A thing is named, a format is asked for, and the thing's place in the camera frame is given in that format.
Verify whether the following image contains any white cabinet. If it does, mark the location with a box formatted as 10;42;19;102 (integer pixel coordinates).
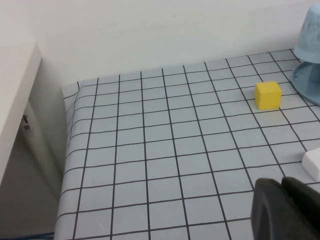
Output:
0;42;68;240

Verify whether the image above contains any grid pattern tablecloth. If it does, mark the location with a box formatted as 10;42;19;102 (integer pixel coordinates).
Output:
55;48;320;240

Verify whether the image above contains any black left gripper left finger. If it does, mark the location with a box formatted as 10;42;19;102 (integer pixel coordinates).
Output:
251;177;301;240

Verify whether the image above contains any blue cup stand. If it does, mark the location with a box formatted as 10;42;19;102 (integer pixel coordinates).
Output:
291;61;320;107

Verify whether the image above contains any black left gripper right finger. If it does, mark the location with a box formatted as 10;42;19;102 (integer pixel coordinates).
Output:
281;176;320;240

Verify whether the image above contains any yellow foam cube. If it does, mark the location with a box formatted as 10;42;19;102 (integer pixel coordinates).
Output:
254;81;283;111

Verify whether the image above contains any light blue plastic cup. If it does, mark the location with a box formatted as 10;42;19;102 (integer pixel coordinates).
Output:
292;2;320;64

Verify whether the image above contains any white foam cube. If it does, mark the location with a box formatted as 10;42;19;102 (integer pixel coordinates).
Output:
301;147;320;182

